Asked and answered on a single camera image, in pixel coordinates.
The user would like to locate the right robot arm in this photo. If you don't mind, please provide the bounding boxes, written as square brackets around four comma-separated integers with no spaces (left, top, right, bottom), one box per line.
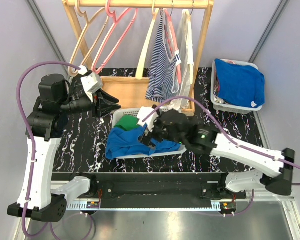
[137,107,295,199]

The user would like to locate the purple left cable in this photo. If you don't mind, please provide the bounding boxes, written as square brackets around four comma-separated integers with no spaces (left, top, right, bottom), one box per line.
[16,60,96,240]

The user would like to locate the cream wooden hanger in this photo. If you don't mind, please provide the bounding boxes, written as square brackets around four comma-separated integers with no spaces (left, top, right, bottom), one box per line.
[135,0,159,80]

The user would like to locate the beige wooden hanger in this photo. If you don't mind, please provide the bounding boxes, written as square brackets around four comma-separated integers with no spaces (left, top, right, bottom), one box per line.
[68,0,110,77]

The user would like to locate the pink plastic hanger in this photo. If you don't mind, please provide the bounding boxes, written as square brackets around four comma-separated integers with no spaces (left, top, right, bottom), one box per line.
[91,0,139,74]

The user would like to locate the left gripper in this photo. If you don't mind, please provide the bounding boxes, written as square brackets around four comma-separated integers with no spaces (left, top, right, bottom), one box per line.
[59,88,122,119]

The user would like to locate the wooden clothes rack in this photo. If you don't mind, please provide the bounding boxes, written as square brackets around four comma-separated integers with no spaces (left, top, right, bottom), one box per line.
[62,0,214,109]

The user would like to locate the green tank top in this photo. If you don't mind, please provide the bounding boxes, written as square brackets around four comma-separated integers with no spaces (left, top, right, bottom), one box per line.
[114,115,140,132]

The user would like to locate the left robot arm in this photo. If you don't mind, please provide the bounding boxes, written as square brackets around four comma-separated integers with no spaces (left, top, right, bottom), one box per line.
[7,71,121,223]

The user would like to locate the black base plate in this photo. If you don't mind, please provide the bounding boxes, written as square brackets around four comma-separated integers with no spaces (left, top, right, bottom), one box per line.
[51,172,251,212]

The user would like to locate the blue cloth in bin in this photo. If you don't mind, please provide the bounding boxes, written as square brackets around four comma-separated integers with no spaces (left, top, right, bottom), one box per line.
[214,58,266,108]

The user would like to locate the pink striped-top hanger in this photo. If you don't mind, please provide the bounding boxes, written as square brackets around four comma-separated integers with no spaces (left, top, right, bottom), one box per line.
[163,8,182,85]

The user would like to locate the white right bin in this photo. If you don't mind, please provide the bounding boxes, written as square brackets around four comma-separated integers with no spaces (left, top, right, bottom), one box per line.
[210,61,263,115]

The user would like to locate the blue white striped tank top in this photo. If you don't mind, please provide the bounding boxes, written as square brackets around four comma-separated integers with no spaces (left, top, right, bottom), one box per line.
[145,9,169,103]

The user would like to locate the white-top hanger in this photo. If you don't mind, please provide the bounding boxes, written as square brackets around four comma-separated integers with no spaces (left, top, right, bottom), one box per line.
[182,0,195,30]

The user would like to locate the white perforated plastic basket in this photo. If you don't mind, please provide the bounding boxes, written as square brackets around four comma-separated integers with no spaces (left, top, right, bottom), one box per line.
[112,108,186,159]

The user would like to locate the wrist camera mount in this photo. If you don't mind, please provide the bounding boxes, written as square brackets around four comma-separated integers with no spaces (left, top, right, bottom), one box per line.
[78,65,103,103]
[137,106,159,131]

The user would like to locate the aluminium rail frame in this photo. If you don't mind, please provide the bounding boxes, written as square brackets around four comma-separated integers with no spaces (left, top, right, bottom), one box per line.
[25,180,300,240]

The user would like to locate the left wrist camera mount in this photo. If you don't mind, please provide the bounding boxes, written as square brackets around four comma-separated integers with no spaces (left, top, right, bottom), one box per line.
[78,65,103,103]

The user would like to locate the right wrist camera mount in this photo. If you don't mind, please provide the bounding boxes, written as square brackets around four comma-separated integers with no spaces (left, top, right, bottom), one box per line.
[137,106,159,131]

